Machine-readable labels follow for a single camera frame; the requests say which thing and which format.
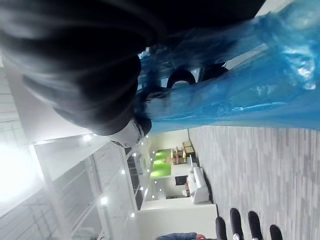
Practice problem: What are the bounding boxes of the blue plastic trash bag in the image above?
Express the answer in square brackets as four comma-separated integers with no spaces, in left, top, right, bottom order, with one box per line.
[133,6,320,138]

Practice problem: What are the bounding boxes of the dark window row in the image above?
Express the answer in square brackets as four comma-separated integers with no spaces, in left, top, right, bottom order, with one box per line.
[126,147,146,204]

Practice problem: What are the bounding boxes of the white sofa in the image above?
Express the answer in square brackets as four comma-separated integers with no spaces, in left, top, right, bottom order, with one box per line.
[187,166,213,204]

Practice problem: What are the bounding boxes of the person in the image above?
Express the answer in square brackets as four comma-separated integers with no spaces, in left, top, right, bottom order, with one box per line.
[156,231,208,240]

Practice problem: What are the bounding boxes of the green wall panel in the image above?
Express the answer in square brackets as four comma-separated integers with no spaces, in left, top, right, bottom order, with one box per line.
[149,149,175,178]

